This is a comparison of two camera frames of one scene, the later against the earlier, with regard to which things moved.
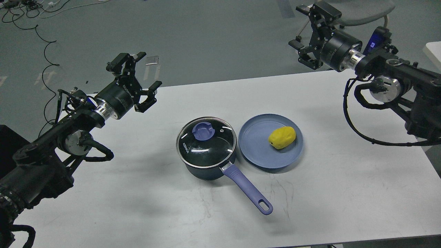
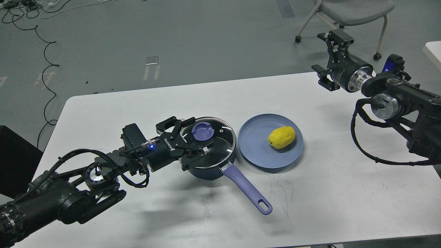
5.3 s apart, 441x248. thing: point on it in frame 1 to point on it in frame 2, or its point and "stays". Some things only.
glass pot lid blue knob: x=206 y=142 stays
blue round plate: x=253 y=141 stays
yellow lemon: x=281 y=138 stays
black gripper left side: x=116 y=100 to x=167 y=151
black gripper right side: x=338 y=51 to x=348 y=72
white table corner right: x=432 y=50 stays
